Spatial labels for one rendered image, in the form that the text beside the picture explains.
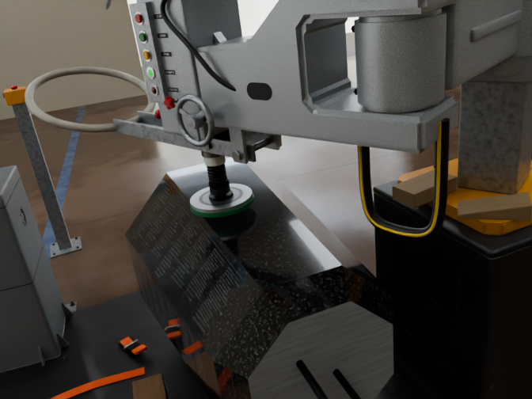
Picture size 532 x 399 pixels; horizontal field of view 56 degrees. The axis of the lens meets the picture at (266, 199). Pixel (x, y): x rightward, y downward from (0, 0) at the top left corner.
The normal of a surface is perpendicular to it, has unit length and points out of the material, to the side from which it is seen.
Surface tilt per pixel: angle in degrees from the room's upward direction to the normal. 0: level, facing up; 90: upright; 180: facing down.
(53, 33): 90
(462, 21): 90
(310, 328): 90
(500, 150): 90
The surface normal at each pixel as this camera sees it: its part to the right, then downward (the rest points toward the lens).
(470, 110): -0.60, 0.40
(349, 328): 0.36, 0.35
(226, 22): 0.76, 0.18
